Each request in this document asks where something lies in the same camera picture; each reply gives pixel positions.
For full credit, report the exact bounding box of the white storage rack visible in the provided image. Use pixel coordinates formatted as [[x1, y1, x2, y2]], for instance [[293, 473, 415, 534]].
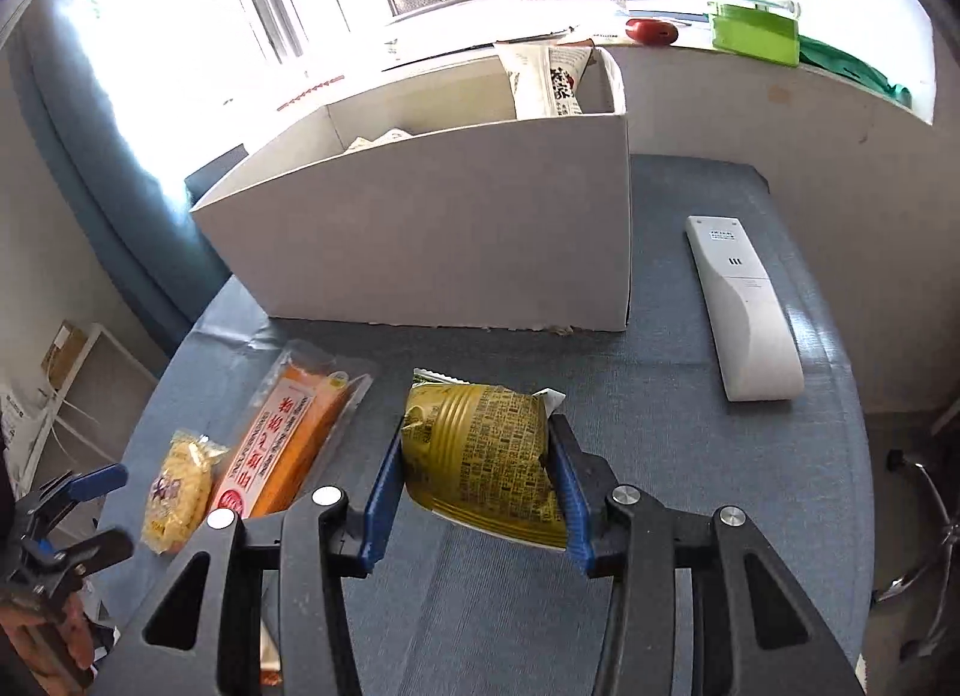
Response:
[[0, 321, 160, 509]]

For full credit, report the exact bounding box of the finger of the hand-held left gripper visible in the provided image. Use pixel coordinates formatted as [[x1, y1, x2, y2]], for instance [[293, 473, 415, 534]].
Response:
[[41, 529, 136, 577], [22, 463, 128, 517]]

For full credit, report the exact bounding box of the small brown cardboard box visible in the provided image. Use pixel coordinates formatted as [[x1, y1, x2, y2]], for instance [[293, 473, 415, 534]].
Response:
[[39, 321, 89, 389]]

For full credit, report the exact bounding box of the clear orange snack packet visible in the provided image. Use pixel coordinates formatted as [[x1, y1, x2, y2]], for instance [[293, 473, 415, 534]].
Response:
[[206, 340, 374, 521]]

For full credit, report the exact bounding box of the gold snack packet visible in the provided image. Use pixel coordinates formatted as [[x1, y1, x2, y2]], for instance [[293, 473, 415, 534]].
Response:
[[400, 368, 571, 553]]

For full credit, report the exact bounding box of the white cardboard box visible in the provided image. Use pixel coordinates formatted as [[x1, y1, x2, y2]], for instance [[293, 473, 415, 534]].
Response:
[[189, 43, 631, 333]]

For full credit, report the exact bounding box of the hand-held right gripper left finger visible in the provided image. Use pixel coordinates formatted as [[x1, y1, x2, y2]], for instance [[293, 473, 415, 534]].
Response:
[[94, 432, 410, 696]]

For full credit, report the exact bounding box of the small red container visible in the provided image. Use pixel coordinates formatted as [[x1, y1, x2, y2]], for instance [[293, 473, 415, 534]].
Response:
[[625, 17, 681, 46]]

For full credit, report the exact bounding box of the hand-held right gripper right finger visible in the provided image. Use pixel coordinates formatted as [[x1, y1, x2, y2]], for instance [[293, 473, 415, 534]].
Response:
[[547, 413, 871, 696]]

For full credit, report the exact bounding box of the yellow crisp noodle packet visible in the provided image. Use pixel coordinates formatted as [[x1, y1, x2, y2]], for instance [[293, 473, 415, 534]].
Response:
[[141, 430, 230, 556]]

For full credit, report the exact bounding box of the green plastic bag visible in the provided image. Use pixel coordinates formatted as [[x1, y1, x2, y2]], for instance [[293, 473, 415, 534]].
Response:
[[796, 34, 914, 108]]

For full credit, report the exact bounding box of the tall white snack bag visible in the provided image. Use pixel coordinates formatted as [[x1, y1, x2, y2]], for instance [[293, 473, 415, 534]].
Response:
[[495, 42, 595, 118]]

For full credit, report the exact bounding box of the white remote control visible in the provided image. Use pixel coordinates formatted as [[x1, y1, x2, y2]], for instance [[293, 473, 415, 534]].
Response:
[[685, 214, 806, 403]]

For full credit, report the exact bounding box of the blue-grey curtain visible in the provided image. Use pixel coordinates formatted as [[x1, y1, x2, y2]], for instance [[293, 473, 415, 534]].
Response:
[[19, 0, 233, 359]]

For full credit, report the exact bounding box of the green box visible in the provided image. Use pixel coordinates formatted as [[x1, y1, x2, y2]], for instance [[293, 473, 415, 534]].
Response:
[[709, 2, 801, 68]]

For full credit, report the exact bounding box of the person's left hand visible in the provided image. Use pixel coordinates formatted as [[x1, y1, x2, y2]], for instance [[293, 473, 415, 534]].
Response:
[[52, 595, 95, 671]]

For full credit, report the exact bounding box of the chrome chair base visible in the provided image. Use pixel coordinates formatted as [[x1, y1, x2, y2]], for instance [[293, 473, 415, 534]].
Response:
[[872, 447, 960, 611]]

